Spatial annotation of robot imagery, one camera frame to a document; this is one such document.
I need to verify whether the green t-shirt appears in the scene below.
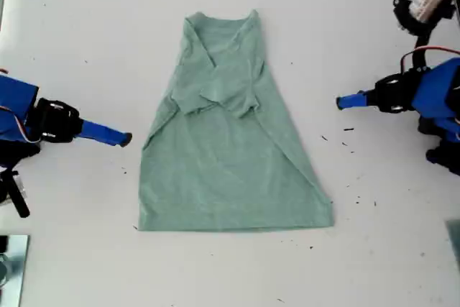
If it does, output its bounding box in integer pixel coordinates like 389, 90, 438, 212
137, 8, 335, 233

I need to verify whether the gripper red white wire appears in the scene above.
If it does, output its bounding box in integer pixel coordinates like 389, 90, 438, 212
400, 45, 460, 75
0, 104, 31, 143

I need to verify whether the camera black stalk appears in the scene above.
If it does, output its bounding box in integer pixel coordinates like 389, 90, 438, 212
412, 26, 433, 71

